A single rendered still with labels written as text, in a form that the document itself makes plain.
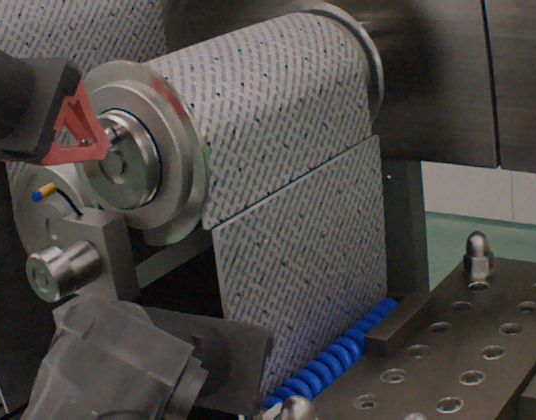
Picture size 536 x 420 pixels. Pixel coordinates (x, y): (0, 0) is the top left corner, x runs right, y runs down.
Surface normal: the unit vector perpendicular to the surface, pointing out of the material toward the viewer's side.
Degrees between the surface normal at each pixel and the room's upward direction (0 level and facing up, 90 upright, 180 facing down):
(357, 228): 92
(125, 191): 90
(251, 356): 55
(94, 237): 90
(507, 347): 0
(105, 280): 90
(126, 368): 31
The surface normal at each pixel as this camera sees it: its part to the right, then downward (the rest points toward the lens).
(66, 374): 0.40, -0.83
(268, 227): 0.80, 0.15
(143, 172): -0.58, 0.35
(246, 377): -0.39, -0.23
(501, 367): -0.13, -0.93
